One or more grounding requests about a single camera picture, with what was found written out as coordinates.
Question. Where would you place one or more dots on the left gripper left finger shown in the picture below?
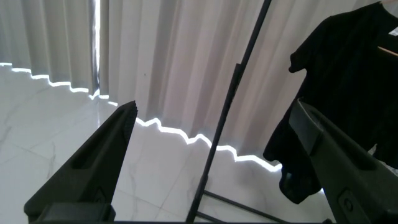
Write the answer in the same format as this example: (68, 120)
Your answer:
(90, 174)

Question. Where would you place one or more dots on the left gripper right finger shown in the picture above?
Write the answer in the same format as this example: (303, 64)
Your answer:
(351, 174)

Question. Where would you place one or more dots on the black short-sleeved shirt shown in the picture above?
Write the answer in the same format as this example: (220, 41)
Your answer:
(342, 68)

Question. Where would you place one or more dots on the black clothes rack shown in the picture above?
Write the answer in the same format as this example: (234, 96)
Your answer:
(230, 93)

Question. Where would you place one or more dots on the white curtain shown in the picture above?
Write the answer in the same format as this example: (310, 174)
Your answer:
(174, 56)

